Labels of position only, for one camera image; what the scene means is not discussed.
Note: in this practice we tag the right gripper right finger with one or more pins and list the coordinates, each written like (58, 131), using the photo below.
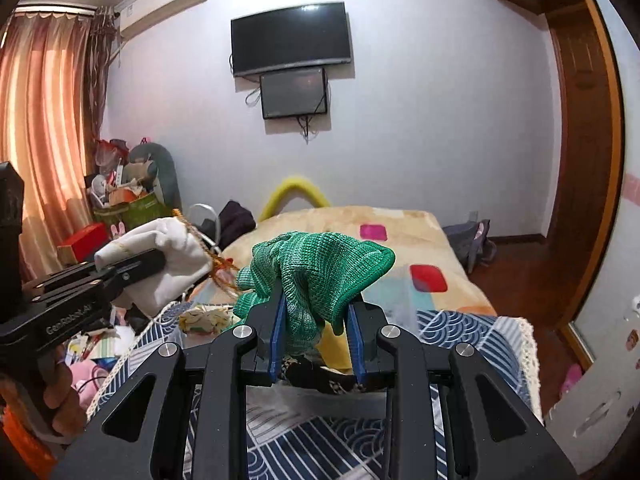
(489, 433)

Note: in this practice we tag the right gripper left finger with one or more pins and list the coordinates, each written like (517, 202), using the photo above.
(182, 403)

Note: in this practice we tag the black chain strap bag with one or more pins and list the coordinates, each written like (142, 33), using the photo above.
(299, 372)

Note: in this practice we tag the green knitted glove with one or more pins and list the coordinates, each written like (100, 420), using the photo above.
(320, 274)

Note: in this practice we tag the white drawstring pouch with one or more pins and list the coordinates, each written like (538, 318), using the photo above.
(170, 259)

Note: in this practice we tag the yellow white felt ball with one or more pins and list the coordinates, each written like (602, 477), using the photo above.
(334, 350)

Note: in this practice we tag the person's left hand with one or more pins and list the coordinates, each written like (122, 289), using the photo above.
(69, 418)

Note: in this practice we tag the yellow floral cloth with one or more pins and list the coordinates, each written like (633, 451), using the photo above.
(207, 319)

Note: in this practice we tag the clear acrylic box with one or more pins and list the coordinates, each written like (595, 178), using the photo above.
(400, 297)

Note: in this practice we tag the red box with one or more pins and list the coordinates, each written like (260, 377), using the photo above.
(83, 244)

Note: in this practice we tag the beige patchwork blanket bed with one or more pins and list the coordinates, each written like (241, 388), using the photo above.
(414, 236)

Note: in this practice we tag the pink bunny plush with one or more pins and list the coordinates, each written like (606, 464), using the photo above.
(117, 230)

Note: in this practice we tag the grey backpack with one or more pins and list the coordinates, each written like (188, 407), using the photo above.
(471, 244)

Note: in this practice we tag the green storage box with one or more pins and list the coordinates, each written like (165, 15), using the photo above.
(142, 210)

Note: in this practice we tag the black clothing pile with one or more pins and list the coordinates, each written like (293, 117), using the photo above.
(234, 221)

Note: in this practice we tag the pink slipper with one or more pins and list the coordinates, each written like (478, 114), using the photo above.
(572, 377)

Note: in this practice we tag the yellow curved headboard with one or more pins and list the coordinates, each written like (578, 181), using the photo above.
(289, 188)

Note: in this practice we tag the white appliance with stickers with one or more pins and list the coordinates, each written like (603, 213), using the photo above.
(588, 420)

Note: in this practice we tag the orange curtain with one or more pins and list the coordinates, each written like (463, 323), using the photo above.
(47, 132)

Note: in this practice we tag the brown wooden door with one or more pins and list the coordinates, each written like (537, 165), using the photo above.
(591, 152)

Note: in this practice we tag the small wall monitor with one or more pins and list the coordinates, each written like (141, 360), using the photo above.
(294, 93)

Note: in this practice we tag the large wall television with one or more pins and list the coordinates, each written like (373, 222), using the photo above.
(299, 36)

